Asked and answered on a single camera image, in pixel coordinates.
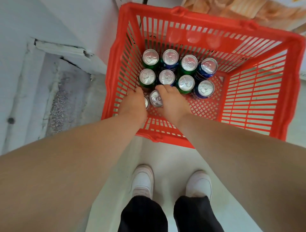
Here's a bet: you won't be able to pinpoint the person's right hand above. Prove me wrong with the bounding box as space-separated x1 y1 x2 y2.
155 84 192 125

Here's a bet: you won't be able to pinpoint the person's left hand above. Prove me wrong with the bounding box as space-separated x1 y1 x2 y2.
118 87 148 123

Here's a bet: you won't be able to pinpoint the person's left forearm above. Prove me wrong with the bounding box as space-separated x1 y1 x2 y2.
0 115 144 232

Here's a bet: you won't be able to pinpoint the person's right forearm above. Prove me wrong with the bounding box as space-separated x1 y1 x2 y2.
177 113 306 232

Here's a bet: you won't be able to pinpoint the cluster of green blue cans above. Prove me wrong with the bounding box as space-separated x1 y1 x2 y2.
139 49 218 99

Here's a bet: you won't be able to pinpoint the red plastic shopping basket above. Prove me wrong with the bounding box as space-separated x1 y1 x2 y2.
101 2 306 149

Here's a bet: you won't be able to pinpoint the white left shoe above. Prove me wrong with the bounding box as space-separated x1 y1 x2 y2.
131 164 154 199

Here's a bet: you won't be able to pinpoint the white shoe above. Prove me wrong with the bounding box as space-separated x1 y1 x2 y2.
186 170 212 201
131 164 154 199

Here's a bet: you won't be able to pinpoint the white right shoe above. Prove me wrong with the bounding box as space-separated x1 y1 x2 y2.
186 170 212 201

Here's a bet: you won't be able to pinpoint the brown printed cardboard box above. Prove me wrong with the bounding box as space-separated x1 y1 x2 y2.
181 0 306 32

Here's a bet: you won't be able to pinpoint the black trousers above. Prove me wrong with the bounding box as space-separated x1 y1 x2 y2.
118 196 225 232

